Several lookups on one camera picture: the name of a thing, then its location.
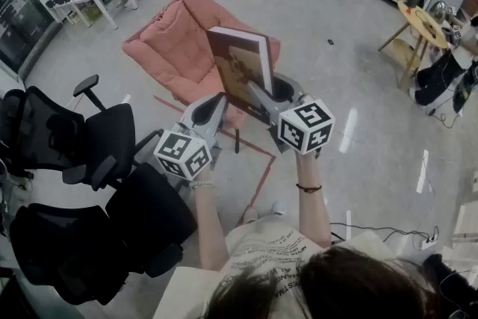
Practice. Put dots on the person's right forearm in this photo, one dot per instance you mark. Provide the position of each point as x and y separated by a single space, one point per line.
311 213

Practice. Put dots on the round wooden side table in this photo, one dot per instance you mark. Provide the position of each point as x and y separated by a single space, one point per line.
424 24

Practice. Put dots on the person's shoe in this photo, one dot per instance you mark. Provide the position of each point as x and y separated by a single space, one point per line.
251 216
279 207

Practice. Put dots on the white power strip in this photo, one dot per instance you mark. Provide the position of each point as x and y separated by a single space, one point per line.
428 243

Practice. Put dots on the person's left forearm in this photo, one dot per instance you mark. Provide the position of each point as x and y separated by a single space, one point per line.
209 228

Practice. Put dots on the brown hardcover picture book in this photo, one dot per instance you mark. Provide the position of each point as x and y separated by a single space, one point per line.
239 63

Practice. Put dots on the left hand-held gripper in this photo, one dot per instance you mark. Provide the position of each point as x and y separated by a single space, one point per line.
183 155

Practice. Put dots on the pink cushioned armchair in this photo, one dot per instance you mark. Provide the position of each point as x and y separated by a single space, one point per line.
175 48

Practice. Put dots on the person's right shoe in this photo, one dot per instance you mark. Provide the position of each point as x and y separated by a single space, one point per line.
279 207

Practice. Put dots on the person's left shoe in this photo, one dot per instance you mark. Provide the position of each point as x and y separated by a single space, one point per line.
251 216

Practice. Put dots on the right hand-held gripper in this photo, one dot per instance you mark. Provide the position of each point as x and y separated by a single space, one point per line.
306 130

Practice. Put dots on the person's cream printed shirt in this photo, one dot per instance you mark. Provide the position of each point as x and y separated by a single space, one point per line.
269 246

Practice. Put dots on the black glass door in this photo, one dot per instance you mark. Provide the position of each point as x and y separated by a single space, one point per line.
18 26

